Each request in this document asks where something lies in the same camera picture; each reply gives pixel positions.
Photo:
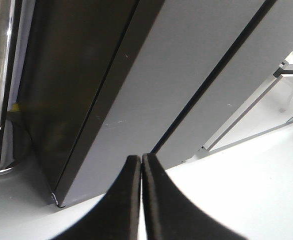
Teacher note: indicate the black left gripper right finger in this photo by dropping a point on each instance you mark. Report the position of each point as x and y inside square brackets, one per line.
[169, 214]

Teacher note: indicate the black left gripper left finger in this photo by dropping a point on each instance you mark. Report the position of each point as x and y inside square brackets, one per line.
[116, 215]

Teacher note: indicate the open grey fridge body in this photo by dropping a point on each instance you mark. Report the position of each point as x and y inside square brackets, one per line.
[71, 48]

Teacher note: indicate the yellow floor tape line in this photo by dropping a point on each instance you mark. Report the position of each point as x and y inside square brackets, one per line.
[12, 107]

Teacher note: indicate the grey appliance cabinet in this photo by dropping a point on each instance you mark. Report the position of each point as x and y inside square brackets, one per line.
[269, 107]

